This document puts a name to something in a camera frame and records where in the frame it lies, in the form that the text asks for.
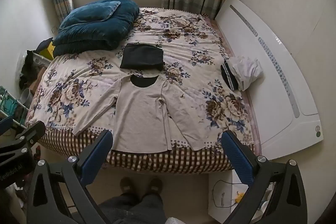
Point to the operator legs and shoes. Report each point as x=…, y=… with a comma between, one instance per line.
x=129, y=207

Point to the cardboard box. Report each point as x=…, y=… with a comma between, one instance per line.
x=34, y=86

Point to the floral bed blanket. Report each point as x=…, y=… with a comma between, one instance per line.
x=193, y=52

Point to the black clothes on rack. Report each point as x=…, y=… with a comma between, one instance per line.
x=29, y=71

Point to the teal velvet pillow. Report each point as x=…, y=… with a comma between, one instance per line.
x=90, y=13

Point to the folded teal velvet quilt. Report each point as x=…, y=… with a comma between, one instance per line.
x=106, y=35

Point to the white and black clothes pile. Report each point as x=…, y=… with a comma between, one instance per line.
x=240, y=72

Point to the beige long-sleeve shirt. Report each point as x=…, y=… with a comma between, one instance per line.
x=144, y=106

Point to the folded black garment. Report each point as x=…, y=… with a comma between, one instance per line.
x=142, y=57

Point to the white bedside cabinet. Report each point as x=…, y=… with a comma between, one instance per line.
x=225, y=192

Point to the teal storage rack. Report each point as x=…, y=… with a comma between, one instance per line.
x=13, y=108

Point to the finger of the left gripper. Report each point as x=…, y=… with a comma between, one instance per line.
x=16, y=156

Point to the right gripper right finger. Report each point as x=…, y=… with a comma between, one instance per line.
x=287, y=202

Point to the white glossy headboard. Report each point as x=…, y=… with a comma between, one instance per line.
x=285, y=112

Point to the grey plastic bucket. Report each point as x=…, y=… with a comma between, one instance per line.
x=26, y=98

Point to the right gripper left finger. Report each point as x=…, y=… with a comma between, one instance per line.
x=46, y=203

